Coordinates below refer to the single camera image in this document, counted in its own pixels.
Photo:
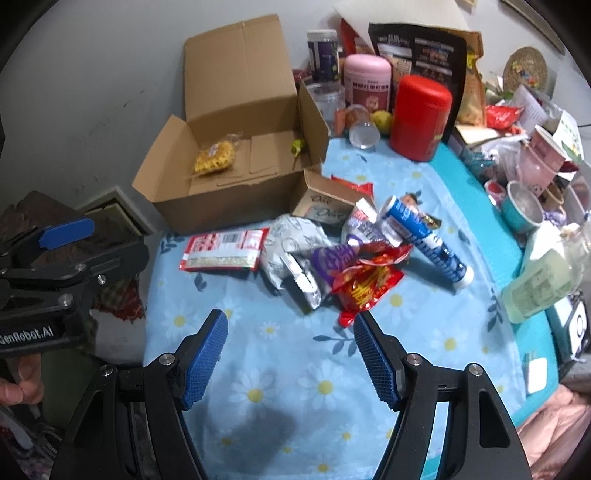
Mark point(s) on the teal steel bowl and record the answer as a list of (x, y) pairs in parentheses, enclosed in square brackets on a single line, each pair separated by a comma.
[(519, 214)]

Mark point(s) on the teal quilted mat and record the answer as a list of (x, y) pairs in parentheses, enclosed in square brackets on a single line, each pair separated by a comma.
[(471, 194)]

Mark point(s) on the green gold figure snack packet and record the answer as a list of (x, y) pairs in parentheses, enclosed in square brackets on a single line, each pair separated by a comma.
[(411, 201)]

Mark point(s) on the red checked cloth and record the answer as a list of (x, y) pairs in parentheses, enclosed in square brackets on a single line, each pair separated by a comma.
[(124, 300)]

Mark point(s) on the kraft and white soap box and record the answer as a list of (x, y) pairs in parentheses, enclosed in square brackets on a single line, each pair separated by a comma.
[(323, 196)]

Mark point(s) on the pink cup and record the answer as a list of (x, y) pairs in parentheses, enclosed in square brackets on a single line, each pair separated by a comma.
[(540, 161)]

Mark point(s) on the clear plastic cup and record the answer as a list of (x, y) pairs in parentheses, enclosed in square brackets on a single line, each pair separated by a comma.
[(325, 101)]

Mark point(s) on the pink blanket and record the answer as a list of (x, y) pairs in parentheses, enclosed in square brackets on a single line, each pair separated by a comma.
[(554, 438)]

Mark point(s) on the dark jar with white lid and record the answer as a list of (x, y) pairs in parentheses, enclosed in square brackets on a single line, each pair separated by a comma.
[(323, 55)]

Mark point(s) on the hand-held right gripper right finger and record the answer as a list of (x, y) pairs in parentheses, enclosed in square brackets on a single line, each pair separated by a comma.
[(376, 364)]

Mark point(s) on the yellow green fruit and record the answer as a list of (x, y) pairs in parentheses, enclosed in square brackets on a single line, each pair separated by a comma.
[(382, 121)]

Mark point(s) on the white and black device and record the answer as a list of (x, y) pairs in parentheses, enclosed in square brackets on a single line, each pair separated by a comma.
[(572, 327)]

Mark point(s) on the white box with green print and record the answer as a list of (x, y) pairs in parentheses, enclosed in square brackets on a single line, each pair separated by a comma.
[(568, 134)]

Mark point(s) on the clear plastic bag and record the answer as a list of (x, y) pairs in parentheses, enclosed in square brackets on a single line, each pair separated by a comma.
[(485, 161)]

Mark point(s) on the black printed bag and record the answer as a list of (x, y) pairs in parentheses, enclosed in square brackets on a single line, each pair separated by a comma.
[(434, 50)]

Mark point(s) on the silver foil snack packet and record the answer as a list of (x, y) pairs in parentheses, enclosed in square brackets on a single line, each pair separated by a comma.
[(302, 286)]

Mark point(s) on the shiny red packet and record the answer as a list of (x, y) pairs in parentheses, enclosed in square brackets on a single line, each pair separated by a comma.
[(503, 116)]

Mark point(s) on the orange box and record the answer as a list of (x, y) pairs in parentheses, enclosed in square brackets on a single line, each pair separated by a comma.
[(340, 122)]

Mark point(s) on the white grey snack packet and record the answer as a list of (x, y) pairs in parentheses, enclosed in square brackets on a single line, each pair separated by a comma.
[(295, 237)]

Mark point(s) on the red yellow print snack packet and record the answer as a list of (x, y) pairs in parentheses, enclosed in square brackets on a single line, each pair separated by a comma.
[(364, 286)]

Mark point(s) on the red printed bag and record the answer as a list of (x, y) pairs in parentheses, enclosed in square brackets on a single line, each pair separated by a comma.
[(353, 39)]

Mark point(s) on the red canister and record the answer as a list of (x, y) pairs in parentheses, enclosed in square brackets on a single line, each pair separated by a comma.
[(420, 115)]

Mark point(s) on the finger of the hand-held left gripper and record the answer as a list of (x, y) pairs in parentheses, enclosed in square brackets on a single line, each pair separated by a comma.
[(115, 258), (67, 233)]

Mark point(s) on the small green wrapped candy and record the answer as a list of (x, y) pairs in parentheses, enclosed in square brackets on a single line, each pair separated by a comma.
[(298, 146)]

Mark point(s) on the white charger plug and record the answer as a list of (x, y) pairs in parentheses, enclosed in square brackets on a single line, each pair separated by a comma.
[(538, 376)]

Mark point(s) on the red jelly cup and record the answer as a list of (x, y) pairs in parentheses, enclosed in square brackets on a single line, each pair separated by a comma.
[(495, 191)]

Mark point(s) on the white purple small packet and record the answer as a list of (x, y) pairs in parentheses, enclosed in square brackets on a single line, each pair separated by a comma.
[(362, 221)]

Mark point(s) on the red and white snack packet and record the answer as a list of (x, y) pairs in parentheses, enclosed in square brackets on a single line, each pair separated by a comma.
[(221, 249)]

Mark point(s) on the brown cardboard box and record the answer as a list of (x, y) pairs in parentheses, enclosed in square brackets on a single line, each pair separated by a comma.
[(240, 69)]

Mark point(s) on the pale green liquid bottle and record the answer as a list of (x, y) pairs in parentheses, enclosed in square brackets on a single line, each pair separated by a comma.
[(535, 286)]

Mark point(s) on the purple snack packet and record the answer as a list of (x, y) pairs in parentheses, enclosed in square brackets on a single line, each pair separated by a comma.
[(334, 261)]

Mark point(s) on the pink canister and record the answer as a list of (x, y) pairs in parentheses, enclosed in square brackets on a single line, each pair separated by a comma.
[(367, 78)]

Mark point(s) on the round woven mat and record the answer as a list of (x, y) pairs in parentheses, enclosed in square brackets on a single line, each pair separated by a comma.
[(519, 64)]

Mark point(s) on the orange snack bag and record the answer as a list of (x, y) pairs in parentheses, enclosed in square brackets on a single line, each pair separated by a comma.
[(473, 92)]

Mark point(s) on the white tissue pack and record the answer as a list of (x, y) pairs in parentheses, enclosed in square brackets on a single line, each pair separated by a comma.
[(542, 237)]

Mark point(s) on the small red snack packet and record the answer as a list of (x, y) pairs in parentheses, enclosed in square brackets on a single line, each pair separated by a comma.
[(360, 188)]

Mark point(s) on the blue daisy print cloth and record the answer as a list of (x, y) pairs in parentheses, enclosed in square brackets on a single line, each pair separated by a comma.
[(300, 350)]

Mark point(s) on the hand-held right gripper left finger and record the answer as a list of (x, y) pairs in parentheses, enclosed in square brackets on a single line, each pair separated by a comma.
[(205, 364)]

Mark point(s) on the person's left hand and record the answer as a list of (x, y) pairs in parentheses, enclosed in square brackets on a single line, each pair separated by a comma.
[(18, 385)]

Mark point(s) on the blue tablet tube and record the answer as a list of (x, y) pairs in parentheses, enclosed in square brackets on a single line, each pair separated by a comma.
[(434, 244)]

